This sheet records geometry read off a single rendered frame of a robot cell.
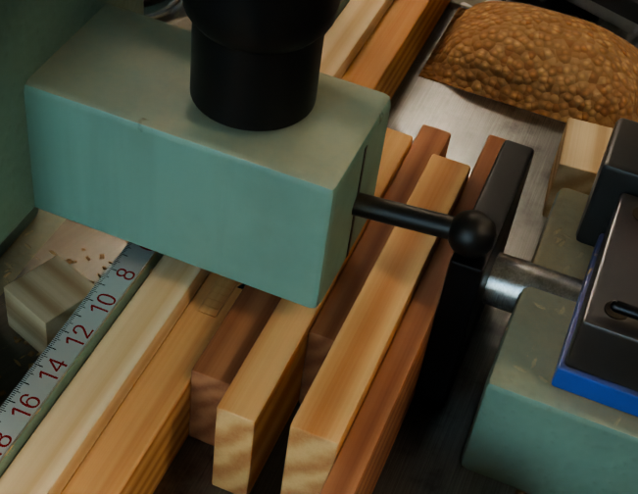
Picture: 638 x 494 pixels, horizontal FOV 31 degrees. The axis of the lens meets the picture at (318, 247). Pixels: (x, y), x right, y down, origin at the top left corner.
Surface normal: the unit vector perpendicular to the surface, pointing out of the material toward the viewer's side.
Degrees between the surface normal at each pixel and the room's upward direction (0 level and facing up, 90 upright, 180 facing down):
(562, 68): 41
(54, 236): 0
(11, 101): 90
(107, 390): 0
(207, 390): 90
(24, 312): 90
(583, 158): 0
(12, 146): 90
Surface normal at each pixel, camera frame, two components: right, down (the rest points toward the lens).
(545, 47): -0.05, -0.44
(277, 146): 0.11, -0.71
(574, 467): -0.37, 0.63
